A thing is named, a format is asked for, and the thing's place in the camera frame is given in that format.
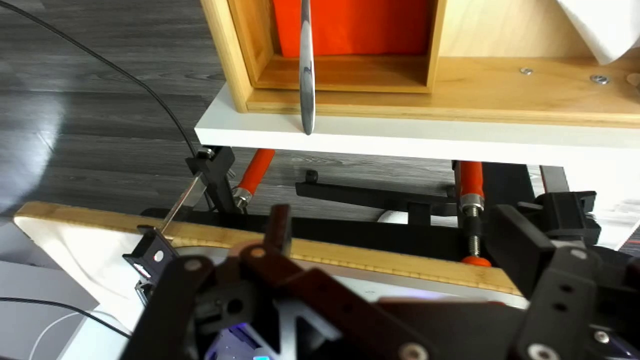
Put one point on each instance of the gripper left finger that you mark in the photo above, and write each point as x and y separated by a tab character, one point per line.
175	300

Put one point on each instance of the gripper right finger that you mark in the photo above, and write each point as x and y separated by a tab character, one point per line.
565	300

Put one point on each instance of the grey box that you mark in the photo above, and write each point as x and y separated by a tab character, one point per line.
35	300

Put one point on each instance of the wooden drawer cabinet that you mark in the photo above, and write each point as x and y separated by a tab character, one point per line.
500	95

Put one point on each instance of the wooden drawer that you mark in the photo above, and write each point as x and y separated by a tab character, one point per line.
235	50

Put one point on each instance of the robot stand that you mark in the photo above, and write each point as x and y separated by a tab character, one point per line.
75	245

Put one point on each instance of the white cloth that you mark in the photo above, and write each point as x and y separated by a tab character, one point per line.
605	25

